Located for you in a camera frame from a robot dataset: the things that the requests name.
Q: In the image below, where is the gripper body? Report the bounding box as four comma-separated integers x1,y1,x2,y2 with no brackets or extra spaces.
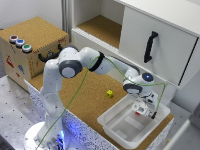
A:
131,93,159,120

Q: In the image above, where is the white plastic box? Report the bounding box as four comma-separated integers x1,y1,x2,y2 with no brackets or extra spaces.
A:
96,94,171,150

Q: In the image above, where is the yellow block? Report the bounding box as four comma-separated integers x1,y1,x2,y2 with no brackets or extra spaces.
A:
106,90,114,99

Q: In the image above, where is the wooden drawer box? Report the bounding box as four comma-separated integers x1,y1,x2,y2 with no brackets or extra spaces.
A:
0,16,71,91

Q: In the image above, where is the white sliding door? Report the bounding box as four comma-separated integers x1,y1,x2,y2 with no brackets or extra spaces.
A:
118,5,199,87

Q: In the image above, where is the white cabinet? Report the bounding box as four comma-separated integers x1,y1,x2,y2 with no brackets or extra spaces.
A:
70,0,200,98

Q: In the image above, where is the green button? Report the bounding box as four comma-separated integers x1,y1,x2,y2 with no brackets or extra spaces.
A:
21,43,33,54

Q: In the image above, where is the blue button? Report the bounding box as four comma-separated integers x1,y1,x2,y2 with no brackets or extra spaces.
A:
15,38,26,49

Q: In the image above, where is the red button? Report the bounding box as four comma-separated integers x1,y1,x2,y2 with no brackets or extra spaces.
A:
9,35,19,45

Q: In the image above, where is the black door handle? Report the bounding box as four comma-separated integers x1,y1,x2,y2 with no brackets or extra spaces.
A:
143,31,159,64

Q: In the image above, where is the green cable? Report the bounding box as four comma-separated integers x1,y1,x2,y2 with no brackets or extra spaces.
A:
34,56,167,150

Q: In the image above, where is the black drawer handle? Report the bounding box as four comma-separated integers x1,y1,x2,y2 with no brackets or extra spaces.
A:
37,44,65,64

